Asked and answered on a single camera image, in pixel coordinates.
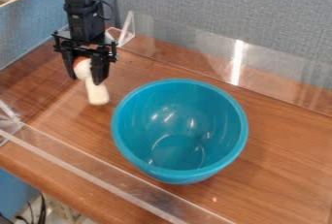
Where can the clear acrylic front barrier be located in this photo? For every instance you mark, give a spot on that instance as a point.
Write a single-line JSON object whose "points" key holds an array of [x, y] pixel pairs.
{"points": [[52, 152]]}

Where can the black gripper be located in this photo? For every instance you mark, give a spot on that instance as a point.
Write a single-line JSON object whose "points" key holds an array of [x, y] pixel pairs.
{"points": [[104, 45]]}

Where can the clear acrylic back barrier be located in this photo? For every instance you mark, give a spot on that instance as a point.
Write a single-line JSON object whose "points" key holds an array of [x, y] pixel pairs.
{"points": [[274, 73]]}

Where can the clear acrylic corner bracket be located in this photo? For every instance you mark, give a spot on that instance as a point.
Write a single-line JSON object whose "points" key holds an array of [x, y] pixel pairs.
{"points": [[125, 34]]}

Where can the white brown toy mushroom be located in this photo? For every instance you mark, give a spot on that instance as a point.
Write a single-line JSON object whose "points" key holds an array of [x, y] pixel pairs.
{"points": [[97, 92]]}

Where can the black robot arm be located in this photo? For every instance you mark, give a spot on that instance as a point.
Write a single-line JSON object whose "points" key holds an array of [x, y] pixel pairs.
{"points": [[85, 38]]}

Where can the blue plastic bowl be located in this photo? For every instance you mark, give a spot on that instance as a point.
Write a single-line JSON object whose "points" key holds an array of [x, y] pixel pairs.
{"points": [[180, 129]]}

